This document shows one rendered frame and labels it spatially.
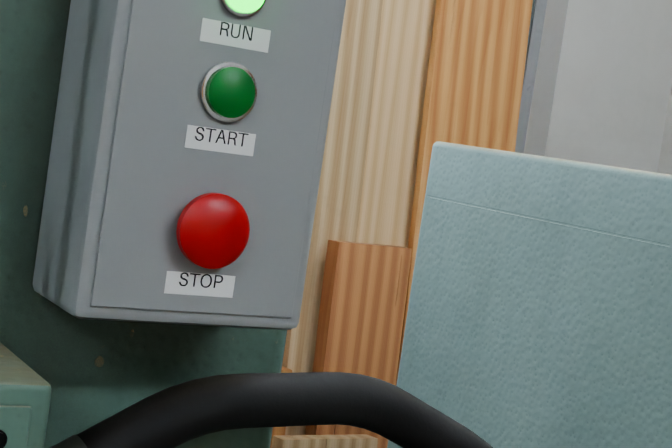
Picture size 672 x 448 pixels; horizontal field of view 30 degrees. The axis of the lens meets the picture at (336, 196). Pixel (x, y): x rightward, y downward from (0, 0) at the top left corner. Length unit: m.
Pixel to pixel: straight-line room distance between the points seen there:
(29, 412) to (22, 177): 0.11
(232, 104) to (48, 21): 0.09
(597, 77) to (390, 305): 0.83
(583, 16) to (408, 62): 0.55
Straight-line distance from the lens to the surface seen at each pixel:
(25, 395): 0.47
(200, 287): 0.51
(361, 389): 0.58
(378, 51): 2.29
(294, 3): 0.51
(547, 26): 2.76
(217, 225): 0.49
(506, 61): 2.44
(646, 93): 2.91
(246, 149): 0.51
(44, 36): 0.54
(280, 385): 0.55
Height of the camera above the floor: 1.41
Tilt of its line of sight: 3 degrees down
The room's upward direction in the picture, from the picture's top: 8 degrees clockwise
